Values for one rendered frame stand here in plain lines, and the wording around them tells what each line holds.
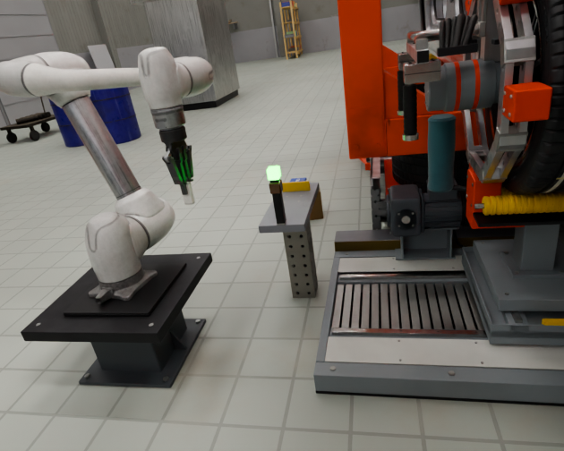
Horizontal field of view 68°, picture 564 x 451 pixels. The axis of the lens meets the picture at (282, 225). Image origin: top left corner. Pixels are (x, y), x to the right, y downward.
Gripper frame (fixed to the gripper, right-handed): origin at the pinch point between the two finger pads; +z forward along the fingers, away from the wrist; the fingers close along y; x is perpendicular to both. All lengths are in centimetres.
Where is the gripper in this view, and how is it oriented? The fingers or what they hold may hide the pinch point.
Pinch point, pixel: (187, 192)
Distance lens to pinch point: 133.1
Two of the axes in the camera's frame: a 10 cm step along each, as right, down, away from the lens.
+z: 1.4, 9.0, 4.1
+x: 9.4, 0.2, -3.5
